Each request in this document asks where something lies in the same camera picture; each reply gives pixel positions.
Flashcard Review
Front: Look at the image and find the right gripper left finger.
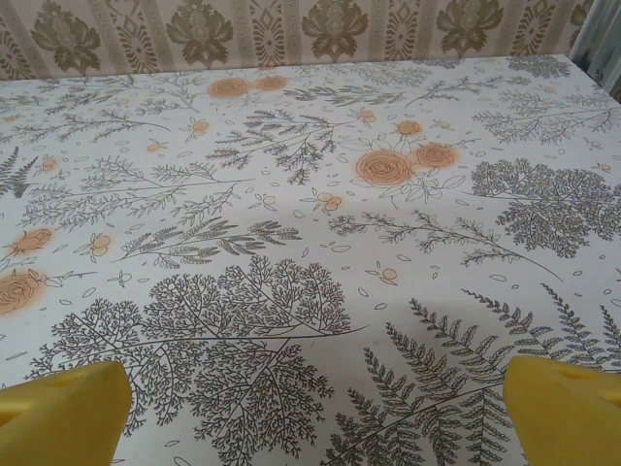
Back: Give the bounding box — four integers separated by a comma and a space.
0, 361, 132, 466

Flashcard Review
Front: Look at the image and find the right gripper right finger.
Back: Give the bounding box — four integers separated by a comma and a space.
506, 355, 621, 466

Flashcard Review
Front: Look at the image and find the floral printed tablecloth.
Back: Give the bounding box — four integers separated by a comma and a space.
0, 50, 621, 466

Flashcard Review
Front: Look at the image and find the aluminium frame post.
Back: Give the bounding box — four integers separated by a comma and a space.
568, 0, 621, 64

